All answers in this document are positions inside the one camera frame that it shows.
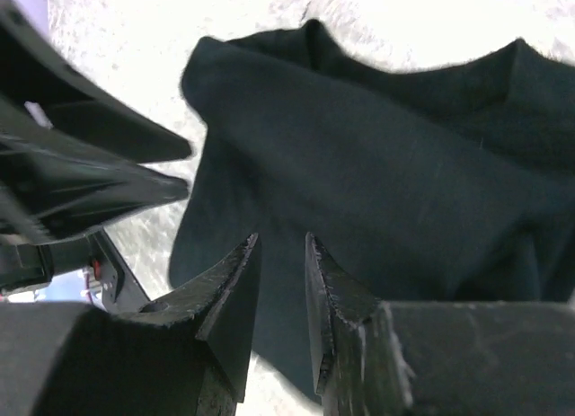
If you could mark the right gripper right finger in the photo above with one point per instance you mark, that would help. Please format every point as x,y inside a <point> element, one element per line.
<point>357,360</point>

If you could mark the black t-shirt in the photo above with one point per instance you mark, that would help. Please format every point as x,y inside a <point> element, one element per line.
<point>454,184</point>

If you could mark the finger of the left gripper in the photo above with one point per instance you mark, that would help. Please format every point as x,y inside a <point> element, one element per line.
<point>55,188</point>
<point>32,71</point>

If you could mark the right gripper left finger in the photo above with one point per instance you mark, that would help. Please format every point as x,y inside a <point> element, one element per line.
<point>192,346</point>

